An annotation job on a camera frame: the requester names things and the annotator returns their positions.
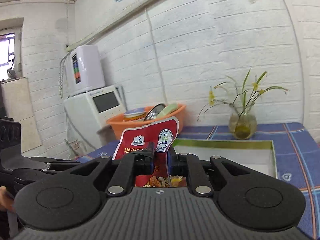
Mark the white appliance with screen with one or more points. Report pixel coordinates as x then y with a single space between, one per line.
88 112

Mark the window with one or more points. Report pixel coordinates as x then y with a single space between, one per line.
11 35

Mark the glass vase with plant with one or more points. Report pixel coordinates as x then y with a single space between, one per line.
240 98

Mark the person's hand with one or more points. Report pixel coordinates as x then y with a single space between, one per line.
6 202

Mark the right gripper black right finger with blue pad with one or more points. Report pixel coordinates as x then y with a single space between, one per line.
204 178

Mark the white water purifier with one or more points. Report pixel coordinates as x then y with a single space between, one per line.
83 70

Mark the green cardboard box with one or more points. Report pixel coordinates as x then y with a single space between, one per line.
257 155

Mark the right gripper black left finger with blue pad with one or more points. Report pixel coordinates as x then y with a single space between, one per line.
117 176

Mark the metal pot lid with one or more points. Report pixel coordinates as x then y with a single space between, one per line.
152 114

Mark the orange plastic basin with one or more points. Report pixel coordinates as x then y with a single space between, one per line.
118 124

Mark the tin can in basin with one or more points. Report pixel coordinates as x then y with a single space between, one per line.
133 116

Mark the green sponge block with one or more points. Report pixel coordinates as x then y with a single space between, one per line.
167 110

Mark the red nut snack pouch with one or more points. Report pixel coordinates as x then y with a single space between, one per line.
150 144

